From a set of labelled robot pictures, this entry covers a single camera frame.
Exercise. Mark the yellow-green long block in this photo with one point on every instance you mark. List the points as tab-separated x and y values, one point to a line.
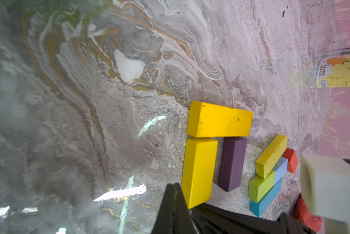
270	156

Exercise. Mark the red snack bag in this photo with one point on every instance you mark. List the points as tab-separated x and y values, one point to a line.
302	214

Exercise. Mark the teal block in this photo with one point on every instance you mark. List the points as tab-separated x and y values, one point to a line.
259	208

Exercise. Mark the long yellow block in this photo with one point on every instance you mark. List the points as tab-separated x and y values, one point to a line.
210	120

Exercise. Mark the purple block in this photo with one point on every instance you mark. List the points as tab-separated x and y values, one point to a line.
232	162

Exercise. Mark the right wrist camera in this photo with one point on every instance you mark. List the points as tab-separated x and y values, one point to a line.
325	183

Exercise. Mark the light blue block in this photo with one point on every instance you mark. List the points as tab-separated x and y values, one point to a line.
280	169

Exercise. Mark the lime green block right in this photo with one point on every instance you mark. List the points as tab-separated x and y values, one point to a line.
258	187

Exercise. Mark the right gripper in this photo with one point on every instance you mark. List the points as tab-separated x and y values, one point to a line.
209	219

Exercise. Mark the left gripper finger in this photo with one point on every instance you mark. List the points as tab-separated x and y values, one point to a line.
173	216

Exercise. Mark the yellow white can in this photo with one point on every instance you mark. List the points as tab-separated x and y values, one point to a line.
333	72

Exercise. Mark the short yellow block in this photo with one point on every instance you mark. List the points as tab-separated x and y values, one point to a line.
198	171

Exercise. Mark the red block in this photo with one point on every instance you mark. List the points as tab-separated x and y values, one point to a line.
291	156

